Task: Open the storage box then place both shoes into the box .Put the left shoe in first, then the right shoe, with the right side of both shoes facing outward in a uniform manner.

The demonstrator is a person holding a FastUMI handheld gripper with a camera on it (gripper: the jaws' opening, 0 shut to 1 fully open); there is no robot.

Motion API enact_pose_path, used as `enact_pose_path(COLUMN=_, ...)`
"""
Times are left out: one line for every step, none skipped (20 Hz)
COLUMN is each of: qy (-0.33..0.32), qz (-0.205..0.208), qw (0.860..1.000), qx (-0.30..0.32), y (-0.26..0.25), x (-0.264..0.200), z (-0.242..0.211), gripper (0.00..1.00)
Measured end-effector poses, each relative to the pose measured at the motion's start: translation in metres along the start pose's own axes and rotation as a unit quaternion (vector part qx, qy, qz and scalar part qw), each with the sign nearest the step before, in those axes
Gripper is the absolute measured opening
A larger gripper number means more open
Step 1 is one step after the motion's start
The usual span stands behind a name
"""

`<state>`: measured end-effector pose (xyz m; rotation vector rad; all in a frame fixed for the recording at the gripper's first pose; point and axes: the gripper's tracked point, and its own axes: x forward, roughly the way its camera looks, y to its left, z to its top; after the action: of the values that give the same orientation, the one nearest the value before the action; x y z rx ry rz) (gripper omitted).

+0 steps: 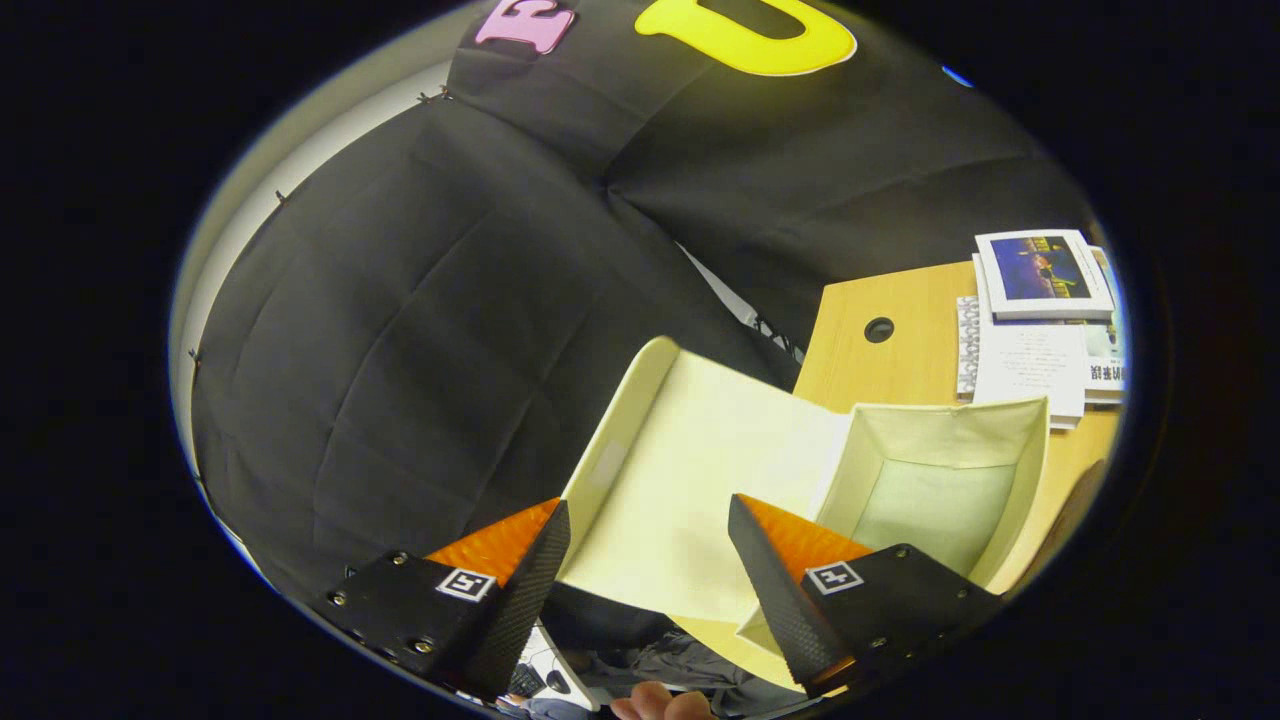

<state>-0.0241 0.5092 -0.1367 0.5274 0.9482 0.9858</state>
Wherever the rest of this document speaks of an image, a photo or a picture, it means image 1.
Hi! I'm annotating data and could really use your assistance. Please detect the white text book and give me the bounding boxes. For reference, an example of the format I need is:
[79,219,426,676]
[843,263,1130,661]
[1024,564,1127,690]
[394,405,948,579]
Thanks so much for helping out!
[970,295,1089,431]

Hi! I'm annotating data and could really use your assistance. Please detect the black white patterned booklet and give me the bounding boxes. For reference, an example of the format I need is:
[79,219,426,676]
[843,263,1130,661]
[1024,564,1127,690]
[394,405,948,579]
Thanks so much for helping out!
[955,295,986,401]

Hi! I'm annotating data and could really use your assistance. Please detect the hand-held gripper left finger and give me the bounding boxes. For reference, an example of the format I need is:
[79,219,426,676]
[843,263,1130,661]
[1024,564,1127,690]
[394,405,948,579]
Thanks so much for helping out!
[320,498,572,701]

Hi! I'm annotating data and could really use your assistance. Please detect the cream fabric storage box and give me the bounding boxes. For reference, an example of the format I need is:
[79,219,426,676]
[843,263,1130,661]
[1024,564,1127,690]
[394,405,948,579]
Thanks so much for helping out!
[558,337,1051,693]

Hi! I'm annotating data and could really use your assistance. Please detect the person's grey clothing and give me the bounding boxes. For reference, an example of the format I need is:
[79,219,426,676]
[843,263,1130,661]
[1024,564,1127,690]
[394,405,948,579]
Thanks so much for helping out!
[575,628,806,719]

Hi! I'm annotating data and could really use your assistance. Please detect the book with blue picture cover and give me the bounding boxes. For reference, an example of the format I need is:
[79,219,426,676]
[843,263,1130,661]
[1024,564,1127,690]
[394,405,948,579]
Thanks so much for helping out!
[975,229,1115,322]

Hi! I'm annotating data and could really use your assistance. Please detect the book with pale blue cover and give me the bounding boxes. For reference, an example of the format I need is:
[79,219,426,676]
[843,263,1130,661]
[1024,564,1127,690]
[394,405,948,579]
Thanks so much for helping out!
[1083,245,1128,406]

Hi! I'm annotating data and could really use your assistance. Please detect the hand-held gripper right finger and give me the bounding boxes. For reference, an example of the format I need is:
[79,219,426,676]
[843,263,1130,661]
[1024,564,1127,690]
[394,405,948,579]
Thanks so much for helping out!
[728,494,1002,698]

